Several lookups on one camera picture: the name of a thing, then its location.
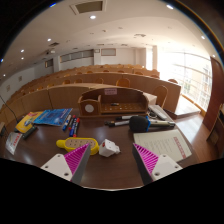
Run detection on black marker with white body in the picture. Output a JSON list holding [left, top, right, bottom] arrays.
[[115, 114, 139, 121], [104, 119, 130, 128]]

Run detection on white marker with blue cap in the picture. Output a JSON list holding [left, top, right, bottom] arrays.
[[62, 114, 72, 132]]

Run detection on wooden lecture hall chairs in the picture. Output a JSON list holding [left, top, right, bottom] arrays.
[[33, 65, 179, 108]]

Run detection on black remote control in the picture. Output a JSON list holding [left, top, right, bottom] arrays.
[[21, 124, 39, 140]]

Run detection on black gooseneck microphone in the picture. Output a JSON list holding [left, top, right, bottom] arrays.
[[0, 94, 20, 125]]

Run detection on wooden desk organizer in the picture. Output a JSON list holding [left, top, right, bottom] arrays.
[[77, 87, 149, 118]]

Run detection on large window with railing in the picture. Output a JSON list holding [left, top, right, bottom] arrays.
[[158, 51, 213, 113]]

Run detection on wooden shelf unit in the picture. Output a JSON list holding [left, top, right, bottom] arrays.
[[204, 103, 224, 156]]

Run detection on white remote control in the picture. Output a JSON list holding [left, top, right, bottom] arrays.
[[148, 104, 173, 122]]

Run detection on long red marker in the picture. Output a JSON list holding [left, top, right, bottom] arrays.
[[73, 117, 81, 138]]

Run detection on short red marker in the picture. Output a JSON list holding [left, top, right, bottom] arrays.
[[68, 114, 77, 131]]

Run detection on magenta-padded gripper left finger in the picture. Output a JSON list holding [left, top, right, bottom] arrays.
[[40, 143, 92, 186]]

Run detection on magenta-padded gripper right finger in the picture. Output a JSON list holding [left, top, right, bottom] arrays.
[[131, 142, 183, 186]]

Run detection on white card with red print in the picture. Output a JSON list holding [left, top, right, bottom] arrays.
[[4, 131, 24, 156]]

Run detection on black foam-headed microphone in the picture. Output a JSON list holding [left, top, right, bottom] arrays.
[[128, 115, 176, 134]]

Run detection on blue booklet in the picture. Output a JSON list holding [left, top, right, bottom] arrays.
[[32, 107, 74, 127]]

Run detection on large blue marker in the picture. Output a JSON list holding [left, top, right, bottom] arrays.
[[69, 117, 78, 138]]

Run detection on white charger with red switch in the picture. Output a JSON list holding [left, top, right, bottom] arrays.
[[98, 138, 121, 158]]

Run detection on yellow booklet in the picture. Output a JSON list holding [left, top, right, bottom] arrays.
[[14, 111, 44, 134]]

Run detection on wooden lecture desk rows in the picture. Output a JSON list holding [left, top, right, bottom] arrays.
[[0, 63, 183, 118]]

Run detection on white paper sheet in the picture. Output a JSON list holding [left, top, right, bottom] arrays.
[[133, 128, 193, 163]]

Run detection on square ceiling vent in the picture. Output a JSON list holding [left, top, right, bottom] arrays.
[[69, 0, 108, 16]]

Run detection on recessed ceiling lights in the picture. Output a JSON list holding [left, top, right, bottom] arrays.
[[0, 3, 206, 64]]

